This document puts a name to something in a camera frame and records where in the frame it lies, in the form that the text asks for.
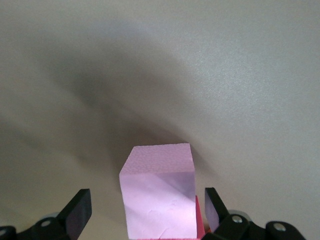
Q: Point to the pink foam cube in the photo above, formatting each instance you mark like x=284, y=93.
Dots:
x=157, y=190

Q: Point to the red foam cube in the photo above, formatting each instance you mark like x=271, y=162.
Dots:
x=200, y=220

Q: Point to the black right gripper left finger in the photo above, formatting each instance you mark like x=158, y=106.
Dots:
x=62, y=225

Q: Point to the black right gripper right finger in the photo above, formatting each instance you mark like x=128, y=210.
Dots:
x=232, y=227

